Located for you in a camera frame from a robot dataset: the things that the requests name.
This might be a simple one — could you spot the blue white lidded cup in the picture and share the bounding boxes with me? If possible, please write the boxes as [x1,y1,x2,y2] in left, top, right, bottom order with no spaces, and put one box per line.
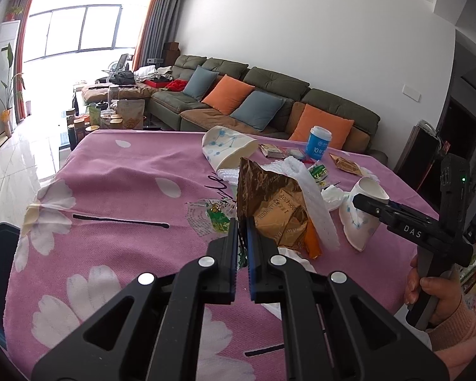
[305,126,332,161]

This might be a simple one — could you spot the pink floral tablecloth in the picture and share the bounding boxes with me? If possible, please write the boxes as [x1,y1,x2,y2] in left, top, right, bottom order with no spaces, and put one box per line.
[4,130,416,380]

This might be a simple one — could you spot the green brown sectional sofa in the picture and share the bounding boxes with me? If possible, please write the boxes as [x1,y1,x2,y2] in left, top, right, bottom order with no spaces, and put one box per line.
[82,55,388,164]

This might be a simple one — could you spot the orange grey left curtain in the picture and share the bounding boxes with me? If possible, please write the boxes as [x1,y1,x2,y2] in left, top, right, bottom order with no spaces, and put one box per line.
[7,0,38,124]

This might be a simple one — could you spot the brown paper bag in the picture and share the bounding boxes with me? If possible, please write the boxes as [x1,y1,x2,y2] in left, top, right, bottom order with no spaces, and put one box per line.
[116,99,145,130]

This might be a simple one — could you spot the grey blue cushion far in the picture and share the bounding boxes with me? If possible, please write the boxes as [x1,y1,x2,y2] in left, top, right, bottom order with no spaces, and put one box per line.
[183,66,219,101]

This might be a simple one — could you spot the grey blue cushion near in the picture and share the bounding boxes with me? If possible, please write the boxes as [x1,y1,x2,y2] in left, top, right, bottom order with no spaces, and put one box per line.
[230,90,284,132]

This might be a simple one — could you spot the grey blue cushion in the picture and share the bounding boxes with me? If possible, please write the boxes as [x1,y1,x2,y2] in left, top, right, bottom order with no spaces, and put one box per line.
[230,90,284,132]
[183,66,219,101]

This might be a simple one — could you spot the beige snack packet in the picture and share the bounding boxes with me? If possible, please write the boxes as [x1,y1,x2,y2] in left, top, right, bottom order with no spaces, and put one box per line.
[260,144,285,159]

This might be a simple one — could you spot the tall green potted plant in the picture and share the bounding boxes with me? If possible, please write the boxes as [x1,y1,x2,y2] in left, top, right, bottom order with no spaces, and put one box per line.
[0,42,24,138]

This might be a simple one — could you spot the gold foil snack bag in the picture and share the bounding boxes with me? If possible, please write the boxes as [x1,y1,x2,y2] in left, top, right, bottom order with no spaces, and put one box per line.
[236,158,322,259]

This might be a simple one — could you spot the small gold snack wrapper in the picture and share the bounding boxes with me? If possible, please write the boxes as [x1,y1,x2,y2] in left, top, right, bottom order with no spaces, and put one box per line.
[329,154,363,176]

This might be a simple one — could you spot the orange cushion far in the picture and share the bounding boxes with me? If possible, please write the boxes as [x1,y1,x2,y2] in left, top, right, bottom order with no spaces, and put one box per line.
[202,75,255,115]

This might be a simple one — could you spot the orange cushion near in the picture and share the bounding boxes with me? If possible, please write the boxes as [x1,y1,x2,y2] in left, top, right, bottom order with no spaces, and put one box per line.
[290,104,354,150]

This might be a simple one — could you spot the orange grey right curtain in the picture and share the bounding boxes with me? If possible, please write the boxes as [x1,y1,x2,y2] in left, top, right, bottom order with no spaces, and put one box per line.
[132,0,185,70]

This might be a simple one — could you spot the crushed paper cup blue dots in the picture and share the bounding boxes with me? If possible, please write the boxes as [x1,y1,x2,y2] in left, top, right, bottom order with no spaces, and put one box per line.
[339,177,389,252]

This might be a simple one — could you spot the green white wrapper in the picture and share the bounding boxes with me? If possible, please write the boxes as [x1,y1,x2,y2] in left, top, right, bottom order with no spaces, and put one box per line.
[308,163,328,189]

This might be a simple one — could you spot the crumpled white tissue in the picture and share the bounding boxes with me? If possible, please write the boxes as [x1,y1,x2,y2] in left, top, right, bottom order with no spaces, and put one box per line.
[321,185,349,211]

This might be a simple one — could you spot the orange grey curtain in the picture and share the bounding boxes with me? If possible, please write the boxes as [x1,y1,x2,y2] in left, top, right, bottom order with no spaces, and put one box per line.
[7,0,38,124]
[132,0,185,70]

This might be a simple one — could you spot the right hand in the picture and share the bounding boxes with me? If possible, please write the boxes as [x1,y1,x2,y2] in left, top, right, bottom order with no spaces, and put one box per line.
[404,256,462,326]

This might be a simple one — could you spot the red clear snack packet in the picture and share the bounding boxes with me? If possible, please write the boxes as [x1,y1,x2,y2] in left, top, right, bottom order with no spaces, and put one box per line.
[284,148,306,162]

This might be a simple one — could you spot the orange cushion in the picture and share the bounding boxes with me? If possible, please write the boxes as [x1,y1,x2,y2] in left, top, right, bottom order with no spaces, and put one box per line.
[202,75,255,115]
[290,104,354,150]

